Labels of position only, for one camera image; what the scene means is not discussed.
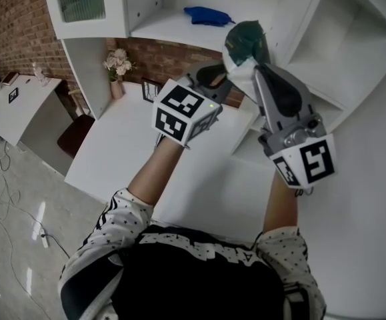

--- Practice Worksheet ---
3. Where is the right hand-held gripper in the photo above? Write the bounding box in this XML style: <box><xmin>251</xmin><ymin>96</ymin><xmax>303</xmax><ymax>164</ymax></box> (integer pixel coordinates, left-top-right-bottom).
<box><xmin>252</xmin><ymin>62</ymin><xmax>337</xmax><ymax>190</ymax></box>

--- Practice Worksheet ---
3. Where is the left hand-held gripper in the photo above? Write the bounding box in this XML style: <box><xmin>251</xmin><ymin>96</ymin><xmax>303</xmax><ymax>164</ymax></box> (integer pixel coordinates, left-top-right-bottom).
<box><xmin>151</xmin><ymin>62</ymin><xmax>234</xmax><ymax>146</ymax></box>

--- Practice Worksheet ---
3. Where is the green and white cloth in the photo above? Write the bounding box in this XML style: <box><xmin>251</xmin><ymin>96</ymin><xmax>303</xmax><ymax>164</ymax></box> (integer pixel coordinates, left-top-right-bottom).
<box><xmin>221</xmin><ymin>19</ymin><xmax>273</xmax><ymax>103</ymax></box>

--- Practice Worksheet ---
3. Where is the person's right forearm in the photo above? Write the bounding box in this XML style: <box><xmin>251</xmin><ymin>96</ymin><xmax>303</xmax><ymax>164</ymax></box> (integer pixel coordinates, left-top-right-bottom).
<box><xmin>262</xmin><ymin>168</ymin><xmax>305</xmax><ymax>236</ymax></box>

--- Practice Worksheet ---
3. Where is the person's left forearm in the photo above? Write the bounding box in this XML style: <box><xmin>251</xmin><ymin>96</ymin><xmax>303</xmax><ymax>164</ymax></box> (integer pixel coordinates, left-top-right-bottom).
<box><xmin>127</xmin><ymin>138</ymin><xmax>183</xmax><ymax>208</ymax></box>

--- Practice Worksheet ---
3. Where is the white desk with drawers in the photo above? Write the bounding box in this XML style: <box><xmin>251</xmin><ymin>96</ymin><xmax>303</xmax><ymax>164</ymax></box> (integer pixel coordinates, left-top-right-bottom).
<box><xmin>42</xmin><ymin>0</ymin><xmax>386</xmax><ymax>213</ymax></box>

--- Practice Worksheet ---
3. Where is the small white desk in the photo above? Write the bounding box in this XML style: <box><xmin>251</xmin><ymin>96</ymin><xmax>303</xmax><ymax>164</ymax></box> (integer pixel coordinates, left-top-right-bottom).
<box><xmin>0</xmin><ymin>73</ymin><xmax>73</xmax><ymax>176</ymax></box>

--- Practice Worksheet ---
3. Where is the blue cloth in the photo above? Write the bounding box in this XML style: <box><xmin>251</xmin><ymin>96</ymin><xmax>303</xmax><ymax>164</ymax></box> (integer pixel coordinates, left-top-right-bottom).
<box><xmin>183</xmin><ymin>6</ymin><xmax>236</xmax><ymax>26</ymax></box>

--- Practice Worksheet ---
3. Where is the pink vase with pale flowers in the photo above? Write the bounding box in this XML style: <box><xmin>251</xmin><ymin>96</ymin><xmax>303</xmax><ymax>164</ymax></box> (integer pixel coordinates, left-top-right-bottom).
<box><xmin>102</xmin><ymin>47</ymin><xmax>133</xmax><ymax>100</ymax></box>

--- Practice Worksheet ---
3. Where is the large white table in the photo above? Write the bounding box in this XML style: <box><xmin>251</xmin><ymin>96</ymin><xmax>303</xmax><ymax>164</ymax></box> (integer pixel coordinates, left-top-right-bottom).
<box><xmin>152</xmin><ymin>38</ymin><xmax>386</xmax><ymax>320</ymax></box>

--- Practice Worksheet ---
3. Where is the wooden chair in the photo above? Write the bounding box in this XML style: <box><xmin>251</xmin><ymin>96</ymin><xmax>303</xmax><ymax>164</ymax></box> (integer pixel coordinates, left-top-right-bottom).
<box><xmin>68</xmin><ymin>90</ymin><xmax>90</xmax><ymax>118</ymax></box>

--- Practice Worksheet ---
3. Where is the dark brown stool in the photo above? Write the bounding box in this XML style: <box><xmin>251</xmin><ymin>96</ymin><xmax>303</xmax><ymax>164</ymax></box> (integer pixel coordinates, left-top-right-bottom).
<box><xmin>57</xmin><ymin>113</ymin><xmax>96</xmax><ymax>159</ymax></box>

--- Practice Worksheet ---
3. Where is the white figurine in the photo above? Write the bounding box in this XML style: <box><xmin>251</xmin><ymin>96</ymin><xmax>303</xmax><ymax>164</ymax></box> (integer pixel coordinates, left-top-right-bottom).
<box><xmin>31</xmin><ymin>61</ymin><xmax>49</xmax><ymax>87</ymax></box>

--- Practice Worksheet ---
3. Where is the dark red book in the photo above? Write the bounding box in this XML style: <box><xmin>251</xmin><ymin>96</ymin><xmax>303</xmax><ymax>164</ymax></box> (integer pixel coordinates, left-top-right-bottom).
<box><xmin>0</xmin><ymin>71</ymin><xmax>20</xmax><ymax>87</ymax></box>

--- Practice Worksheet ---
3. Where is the black standing picture frame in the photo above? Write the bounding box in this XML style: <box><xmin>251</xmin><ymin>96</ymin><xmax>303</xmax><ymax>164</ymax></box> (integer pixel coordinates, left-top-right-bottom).
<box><xmin>141</xmin><ymin>77</ymin><xmax>162</xmax><ymax>103</ymax></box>

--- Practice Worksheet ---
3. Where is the black floor cable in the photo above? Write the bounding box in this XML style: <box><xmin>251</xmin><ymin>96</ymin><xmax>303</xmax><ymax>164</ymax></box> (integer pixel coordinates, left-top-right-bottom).
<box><xmin>45</xmin><ymin>233</ymin><xmax>71</xmax><ymax>259</ymax></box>

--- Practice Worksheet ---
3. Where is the white floor cable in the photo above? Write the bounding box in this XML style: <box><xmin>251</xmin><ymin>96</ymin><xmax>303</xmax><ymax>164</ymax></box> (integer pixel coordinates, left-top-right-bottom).
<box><xmin>0</xmin><ymin>141</ymin><xmax>60</xmax><ymax>313</ymax></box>

